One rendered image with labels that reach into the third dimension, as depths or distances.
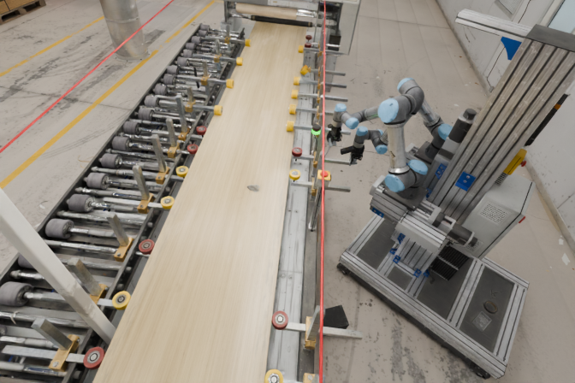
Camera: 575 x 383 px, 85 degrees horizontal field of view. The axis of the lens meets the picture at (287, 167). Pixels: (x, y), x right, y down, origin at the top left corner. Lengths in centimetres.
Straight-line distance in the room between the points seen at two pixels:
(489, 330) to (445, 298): 33
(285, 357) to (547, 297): 246
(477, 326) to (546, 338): 71
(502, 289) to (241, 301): 215
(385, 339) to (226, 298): 143
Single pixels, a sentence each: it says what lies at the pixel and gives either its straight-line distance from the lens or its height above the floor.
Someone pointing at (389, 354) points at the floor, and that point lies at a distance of 275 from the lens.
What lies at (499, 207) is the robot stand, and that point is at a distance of 212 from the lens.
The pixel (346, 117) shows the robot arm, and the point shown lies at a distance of 210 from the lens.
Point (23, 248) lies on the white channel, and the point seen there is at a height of 159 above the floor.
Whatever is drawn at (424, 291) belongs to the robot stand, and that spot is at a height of 21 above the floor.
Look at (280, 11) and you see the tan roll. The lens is 459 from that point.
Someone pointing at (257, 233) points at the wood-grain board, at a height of 90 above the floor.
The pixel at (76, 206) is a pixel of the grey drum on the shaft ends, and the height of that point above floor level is 83.
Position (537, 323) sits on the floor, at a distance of 346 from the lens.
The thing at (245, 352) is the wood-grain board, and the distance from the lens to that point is 165.
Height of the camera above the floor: 249
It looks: 44 degrees down
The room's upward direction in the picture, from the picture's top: 6 degrees clockwise
